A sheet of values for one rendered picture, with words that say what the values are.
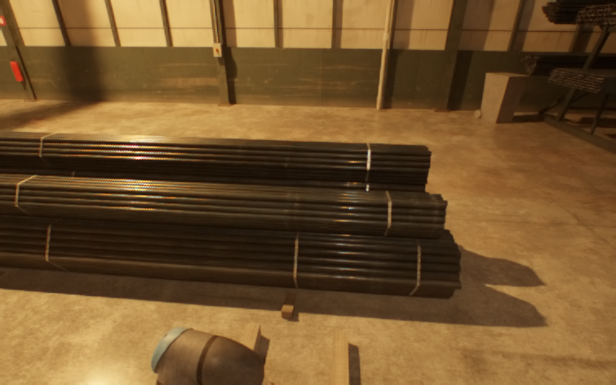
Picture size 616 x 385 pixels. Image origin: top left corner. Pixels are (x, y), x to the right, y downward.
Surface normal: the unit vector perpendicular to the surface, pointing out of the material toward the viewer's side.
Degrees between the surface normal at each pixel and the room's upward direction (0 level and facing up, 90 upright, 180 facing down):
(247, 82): 90
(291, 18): 90
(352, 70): 90
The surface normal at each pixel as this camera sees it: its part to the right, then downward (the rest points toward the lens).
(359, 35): -0.09, 0.45
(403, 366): 0.00, -0.89
